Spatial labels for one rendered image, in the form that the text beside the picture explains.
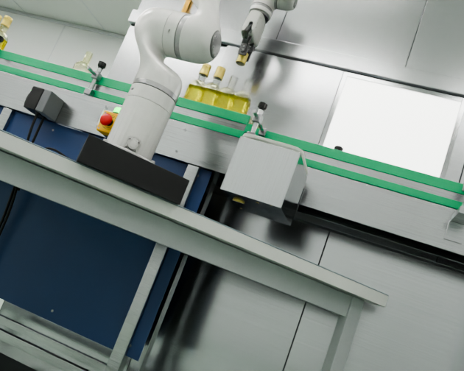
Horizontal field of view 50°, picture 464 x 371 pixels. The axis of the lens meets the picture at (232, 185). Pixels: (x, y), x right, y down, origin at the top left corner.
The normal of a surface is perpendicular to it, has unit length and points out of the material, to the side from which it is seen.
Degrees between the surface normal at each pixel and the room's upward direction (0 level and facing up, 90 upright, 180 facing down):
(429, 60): 90
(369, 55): 90
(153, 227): 90
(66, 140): 90
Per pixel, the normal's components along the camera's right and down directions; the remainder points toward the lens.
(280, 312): -0.22, -0.28
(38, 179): 0.36, -0.07
